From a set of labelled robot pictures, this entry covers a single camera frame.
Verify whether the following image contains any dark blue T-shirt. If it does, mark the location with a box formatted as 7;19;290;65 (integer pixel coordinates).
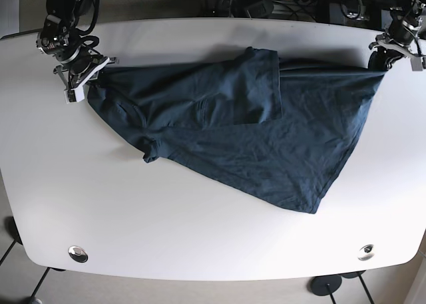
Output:
87;47;385;214

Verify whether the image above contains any right silver table grommet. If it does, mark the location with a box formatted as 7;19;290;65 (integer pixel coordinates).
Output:
357;244;375;261

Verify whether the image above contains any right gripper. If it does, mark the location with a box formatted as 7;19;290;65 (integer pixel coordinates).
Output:
36;16;118;93

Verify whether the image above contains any left grey shoe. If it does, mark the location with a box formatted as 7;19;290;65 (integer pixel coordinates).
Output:
23;297;43;304

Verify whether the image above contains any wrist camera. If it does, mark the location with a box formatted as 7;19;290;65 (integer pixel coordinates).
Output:
410;56;426;72
64;87;85;104

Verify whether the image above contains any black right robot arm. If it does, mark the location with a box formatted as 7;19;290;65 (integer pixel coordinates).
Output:
36;0;117;102

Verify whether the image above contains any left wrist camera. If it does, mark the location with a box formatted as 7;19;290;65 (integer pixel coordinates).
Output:
410;56;426;72

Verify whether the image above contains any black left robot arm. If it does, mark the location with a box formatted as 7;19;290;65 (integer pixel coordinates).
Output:
368;0;425;71

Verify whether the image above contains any black round stand base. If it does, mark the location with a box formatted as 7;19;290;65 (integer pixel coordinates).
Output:
309;275;342;297

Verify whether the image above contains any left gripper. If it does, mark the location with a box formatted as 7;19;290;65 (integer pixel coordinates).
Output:
367;16;425;70

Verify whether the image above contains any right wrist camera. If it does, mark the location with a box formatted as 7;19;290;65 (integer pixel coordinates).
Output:
64;87;85;104

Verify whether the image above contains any left silver table grommet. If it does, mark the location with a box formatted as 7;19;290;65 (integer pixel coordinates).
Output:
68;245;89;263

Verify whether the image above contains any silver table grommet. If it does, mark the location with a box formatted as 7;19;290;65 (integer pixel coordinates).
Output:
68;245;89;263
357;244;375;261

